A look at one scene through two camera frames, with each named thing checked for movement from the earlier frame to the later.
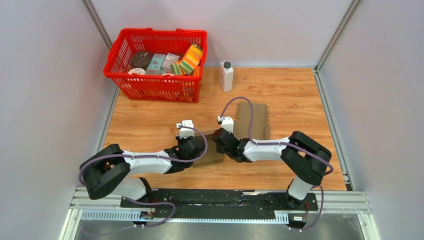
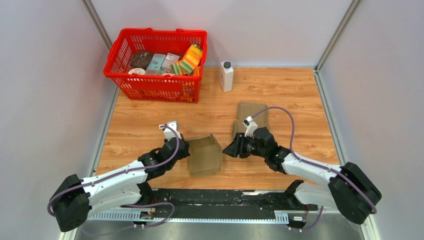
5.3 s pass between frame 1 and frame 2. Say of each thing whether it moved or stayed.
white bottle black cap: stayed
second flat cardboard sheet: stayed
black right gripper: moved
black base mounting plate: stayed
